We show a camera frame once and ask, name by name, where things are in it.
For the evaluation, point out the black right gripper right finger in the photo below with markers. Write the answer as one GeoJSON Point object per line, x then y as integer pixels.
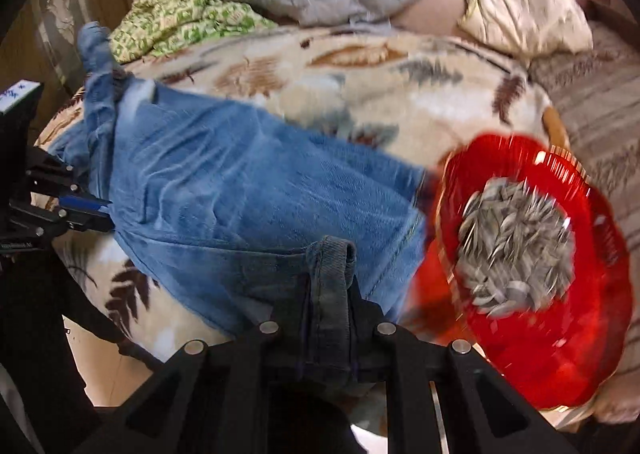
{"type": "Point", "coordinates": [440, 398]}

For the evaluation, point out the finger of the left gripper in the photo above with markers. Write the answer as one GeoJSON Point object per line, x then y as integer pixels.
{"type": "Point", "coordinates": [49, 176]}
{"type": "Point", "coordinates": [74, 212]}

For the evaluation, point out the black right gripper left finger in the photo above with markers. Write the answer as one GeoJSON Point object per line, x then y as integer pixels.
{"type": "Point", "coordinates": [230, 398]}

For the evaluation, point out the blue denim jeans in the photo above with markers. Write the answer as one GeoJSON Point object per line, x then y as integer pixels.
{"type": "Point", "coordinates": [229, 208]}

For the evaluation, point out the red plastic bowl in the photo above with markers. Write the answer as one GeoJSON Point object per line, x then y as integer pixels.
{"type": "Point", "coordinates": [554, 357]}

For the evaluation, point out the pile of sunflower seeds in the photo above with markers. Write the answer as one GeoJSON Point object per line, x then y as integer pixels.
{"type": "Point", "coordinates": [516, 249]}

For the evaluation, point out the green patterned cloth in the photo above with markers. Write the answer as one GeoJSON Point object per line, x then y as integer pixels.
{"type": "Point", "coordinates": [164, 27]}

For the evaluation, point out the beige leaf pattern blanket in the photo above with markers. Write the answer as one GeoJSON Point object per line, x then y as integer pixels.
{"type": "Point", "coordinates": [416, 97]}

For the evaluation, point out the brown striped bedsheet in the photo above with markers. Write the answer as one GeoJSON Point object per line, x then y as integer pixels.
{"type": "Point", "coordinates": [597, 96]}

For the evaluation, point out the cream satin pillow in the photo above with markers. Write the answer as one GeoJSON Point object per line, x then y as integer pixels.
{"type": "Point", "coordinates": [528, 29]}

